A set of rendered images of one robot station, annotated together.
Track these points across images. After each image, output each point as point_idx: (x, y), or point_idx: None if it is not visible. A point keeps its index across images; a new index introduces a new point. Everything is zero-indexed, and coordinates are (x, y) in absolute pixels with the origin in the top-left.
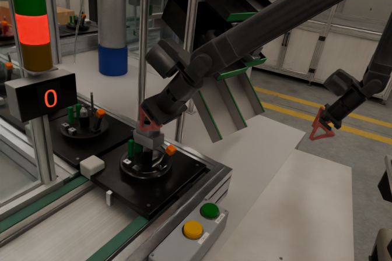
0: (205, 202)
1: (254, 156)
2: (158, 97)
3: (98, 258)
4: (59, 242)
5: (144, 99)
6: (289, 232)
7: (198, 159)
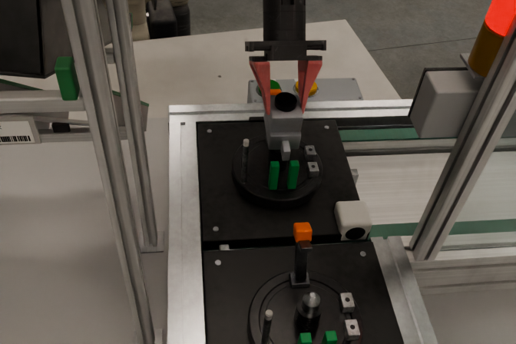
0: (259, 99)
1: (34, 157)
2: (302, 30)
3: (404, 131)
4: (426, 190)
5: (323, 40)
6: (177, 80)
7: (189, 143)
